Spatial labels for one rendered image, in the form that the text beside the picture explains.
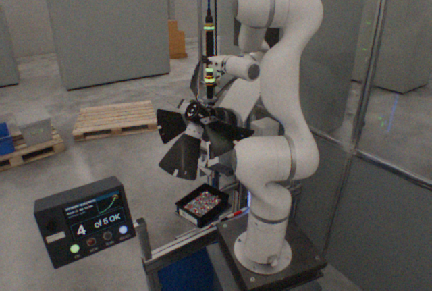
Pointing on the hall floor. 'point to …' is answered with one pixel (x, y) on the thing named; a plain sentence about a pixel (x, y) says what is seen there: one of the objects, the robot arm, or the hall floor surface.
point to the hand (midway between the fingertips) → (210, 58)
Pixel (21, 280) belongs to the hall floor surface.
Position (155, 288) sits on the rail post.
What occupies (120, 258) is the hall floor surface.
